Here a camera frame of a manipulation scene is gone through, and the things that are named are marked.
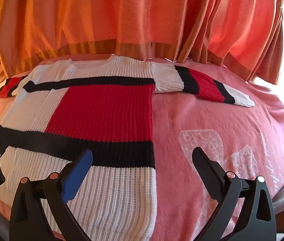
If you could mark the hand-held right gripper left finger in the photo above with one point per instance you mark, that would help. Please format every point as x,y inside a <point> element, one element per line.
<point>78,172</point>

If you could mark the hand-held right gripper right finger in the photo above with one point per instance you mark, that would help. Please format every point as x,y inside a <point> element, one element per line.
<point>205,172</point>

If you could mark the white red black knit sweater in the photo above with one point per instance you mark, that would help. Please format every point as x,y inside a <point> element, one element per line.
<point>101,110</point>

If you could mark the pink patterned blanket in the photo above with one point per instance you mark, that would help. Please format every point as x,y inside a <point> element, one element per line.
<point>207,123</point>

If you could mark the orange curtain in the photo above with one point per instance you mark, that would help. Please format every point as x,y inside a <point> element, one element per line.
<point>131,15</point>

